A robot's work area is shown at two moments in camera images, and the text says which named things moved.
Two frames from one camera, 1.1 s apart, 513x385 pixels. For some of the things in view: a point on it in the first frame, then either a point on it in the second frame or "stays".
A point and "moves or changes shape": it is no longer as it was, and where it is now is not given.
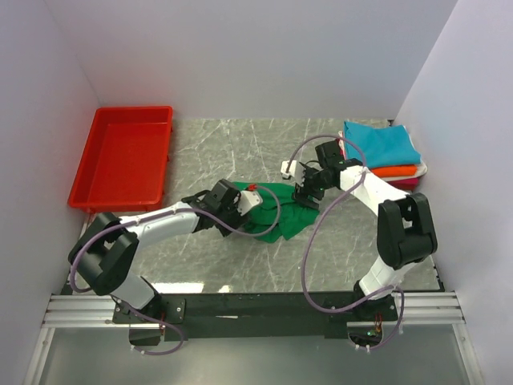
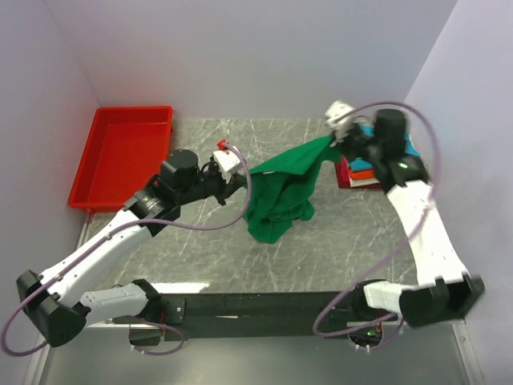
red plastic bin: [125, 164] stays
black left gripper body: [234, 216] to [233, 186]
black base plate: [257, 316] stays
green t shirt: [273, 211] moves or changes shape
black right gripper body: [305, 192] to [347, 141]
